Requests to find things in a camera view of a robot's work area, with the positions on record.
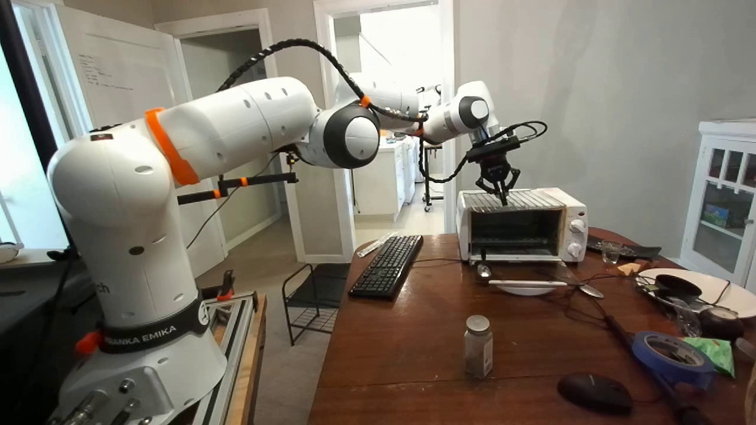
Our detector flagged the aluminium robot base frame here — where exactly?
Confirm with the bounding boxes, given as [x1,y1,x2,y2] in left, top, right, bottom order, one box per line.
[188,291,267,425]

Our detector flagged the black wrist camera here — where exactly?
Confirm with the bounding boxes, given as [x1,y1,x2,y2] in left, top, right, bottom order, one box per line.
[465,134,526,163]

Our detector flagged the black pole orange clips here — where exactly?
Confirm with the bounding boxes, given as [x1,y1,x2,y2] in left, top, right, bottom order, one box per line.
[175,169,300,207]

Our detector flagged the green snack packet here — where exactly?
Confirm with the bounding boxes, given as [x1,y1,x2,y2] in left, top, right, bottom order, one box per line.
[680,336,741,381]

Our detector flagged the white toaster oven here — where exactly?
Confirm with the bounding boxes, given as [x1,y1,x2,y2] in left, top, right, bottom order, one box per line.
[457,186,591,266]

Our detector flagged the blue tape roll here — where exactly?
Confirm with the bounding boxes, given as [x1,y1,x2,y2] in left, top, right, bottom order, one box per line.
[628,329,719,389]

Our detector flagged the small white plate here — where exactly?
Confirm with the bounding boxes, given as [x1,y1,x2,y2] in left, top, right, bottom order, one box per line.
[494,278,557,300]

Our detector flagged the black corrugated cable conduit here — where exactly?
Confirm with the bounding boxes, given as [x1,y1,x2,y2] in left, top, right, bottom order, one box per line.
[215,35,432,131]

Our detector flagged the black computer keyboard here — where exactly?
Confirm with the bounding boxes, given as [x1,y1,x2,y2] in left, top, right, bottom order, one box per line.
[346,234,426,303]

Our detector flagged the black computer mouse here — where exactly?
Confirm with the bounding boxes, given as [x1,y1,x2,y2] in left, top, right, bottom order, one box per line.
[555,370,637,417]

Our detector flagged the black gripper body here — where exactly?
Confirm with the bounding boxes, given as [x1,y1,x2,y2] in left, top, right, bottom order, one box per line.
[472,154,522,192]

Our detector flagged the white whiteboard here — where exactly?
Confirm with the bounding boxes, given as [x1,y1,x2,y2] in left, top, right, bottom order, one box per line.
[54,5,196,131]

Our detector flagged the small metal spoon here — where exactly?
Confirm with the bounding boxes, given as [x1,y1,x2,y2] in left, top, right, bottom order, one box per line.
[472,247,494,284]

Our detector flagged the black folding chair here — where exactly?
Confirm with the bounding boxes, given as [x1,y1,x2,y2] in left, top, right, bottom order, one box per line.
[280,263,352,346]

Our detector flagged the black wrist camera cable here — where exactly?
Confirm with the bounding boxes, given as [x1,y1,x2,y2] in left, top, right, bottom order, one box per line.
[417,115,550,186]

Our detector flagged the large white plate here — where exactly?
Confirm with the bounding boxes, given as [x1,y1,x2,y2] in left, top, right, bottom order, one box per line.
[637,266,756,322]

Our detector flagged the glass spice jar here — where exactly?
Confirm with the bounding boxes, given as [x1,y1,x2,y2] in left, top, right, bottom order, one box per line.
[461,313,496,382]

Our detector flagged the black object on plate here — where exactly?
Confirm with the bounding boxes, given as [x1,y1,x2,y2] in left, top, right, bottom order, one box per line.
[655,272,705,305]

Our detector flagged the white glass door cabinet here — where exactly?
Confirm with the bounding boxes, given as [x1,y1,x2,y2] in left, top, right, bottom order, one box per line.
[679,118,756,296]

